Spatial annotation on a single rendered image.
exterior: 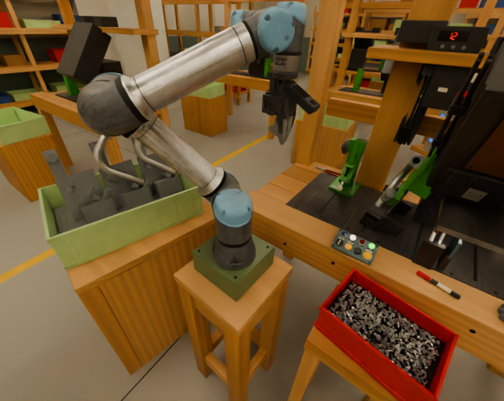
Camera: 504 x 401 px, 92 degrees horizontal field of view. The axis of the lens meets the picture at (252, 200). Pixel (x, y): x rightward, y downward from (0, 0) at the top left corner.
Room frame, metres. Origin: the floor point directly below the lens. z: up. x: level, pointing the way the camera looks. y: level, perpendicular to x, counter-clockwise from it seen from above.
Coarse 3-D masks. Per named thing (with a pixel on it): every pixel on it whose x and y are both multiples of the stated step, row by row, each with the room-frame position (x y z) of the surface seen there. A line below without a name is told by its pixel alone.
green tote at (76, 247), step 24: (48, 192) 0.93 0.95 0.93; (192, 192) 0.96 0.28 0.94; (48, 216) 0.78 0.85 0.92; (120, 216) 0.76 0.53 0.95; (144, 216) 0.82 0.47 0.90; (168, 216) 0.88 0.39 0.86; (192, 216) 0.96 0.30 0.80; (48, 240) 0.61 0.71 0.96; (72, 240) 0.65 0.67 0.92; (96, 240) 0.69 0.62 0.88; (120, 240) 0.74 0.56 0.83; (72, 264) 0.62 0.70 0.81
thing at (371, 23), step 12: (372, 0) 8.06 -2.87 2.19; (408, 0) 7.27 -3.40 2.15; (468, 0) 6.61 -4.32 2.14; (372, 12) 7.56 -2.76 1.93; (384, 12) 7.41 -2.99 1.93; (396, 12) 7.27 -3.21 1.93; (408, 12) 7.13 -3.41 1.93; (456, 12) 6.61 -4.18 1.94; (468, 12) 6.49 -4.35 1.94; (480, 12) 6.38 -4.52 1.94; (492, 12) 6.27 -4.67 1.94; (372, 24) 7.64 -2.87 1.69; (384, 24) 7.47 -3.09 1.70; (396, 24) 7.30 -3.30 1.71; (456, 24) 6.62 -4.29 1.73; (468, 24) 6.51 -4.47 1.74; (348, 84) 7.69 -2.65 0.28
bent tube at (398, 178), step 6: (414, 156) 0.86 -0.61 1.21; (420, 156) 0.86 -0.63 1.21; (408, 162) 0.85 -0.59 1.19; (414, 162) 0.89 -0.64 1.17; (420, 162) 0.84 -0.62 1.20; (402, 168) 0.92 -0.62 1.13; (408, 168) 0.88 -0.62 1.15; (414, 168) 0.83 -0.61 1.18; (402, 174) 0.91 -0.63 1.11; (396, 180) 0.91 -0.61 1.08; (390, 186) 0.90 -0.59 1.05; (396, 186) 0.90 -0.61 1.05; (384, 192) 0.89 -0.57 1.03; (378, 204) 0.85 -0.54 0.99
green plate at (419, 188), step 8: (432, 152) 0.80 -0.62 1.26; (424, 160) 0.84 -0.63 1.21; (432, 160) 0.75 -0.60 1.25; (424, 168) 0.76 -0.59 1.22; (416, 176) 0.76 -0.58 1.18; (424, 176) 0.76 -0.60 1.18; (408, 184) 0.77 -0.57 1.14; (416, 184) 0.77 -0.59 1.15; (424, 184) 0.75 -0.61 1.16; (416, 192) 0.76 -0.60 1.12; (424, 192) 0.75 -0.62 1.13
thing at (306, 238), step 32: (256, 192) 1.05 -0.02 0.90; (256, 224) 0.88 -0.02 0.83; (288, 224) 0.80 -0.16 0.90; (320, 224) 0.81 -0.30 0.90; (320, 256) 0.69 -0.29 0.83; (384, 256) 0.64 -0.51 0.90; (416, 288) 0.50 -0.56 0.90; (448, 320) 0.43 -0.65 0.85; (480, 320) 0.40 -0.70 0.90; (480, 352) 0.36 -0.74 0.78
